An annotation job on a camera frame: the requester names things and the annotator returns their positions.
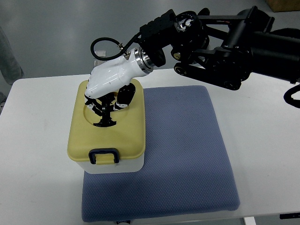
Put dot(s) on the lower silver floor plate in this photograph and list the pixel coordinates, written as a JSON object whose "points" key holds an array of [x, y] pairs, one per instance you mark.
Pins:
{"points": [[98, 62]]}

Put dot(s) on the grey trouser leg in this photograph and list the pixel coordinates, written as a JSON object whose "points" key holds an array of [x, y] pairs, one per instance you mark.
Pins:
{"points": [[9, 66]]}

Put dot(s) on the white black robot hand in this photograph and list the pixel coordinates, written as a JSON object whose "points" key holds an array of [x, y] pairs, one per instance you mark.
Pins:
{"points": [[116, 75]]}

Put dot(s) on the white storage box base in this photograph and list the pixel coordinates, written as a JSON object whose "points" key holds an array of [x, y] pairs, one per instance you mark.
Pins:
{"points": [[107, 165]]}

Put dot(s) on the black lid handle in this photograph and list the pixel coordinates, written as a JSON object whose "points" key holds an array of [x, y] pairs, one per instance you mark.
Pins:
{"points": [[103, 109]]}

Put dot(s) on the brown cardboard box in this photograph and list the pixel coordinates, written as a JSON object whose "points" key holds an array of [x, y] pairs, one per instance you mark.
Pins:
{"points": [[284, 5]]}

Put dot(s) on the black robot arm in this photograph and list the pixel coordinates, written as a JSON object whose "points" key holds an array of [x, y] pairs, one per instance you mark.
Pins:
{"points": [[225, 50]]}

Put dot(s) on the yellow storage box lid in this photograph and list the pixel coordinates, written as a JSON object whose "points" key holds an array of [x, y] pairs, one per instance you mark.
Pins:
{"points": [[128, 136]]}

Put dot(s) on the silver floor plate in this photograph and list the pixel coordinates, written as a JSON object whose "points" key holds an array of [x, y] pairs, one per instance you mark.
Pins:
{"points": [[98, 62], [100, 53]]}

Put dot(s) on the upper silver floor plate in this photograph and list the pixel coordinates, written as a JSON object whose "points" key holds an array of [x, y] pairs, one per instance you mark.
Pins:
{"points": [[100, 53]]}

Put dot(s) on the blue grey cushion mat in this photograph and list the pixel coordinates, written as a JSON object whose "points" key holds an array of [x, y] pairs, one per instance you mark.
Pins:
{"points": [[186, 167]]}

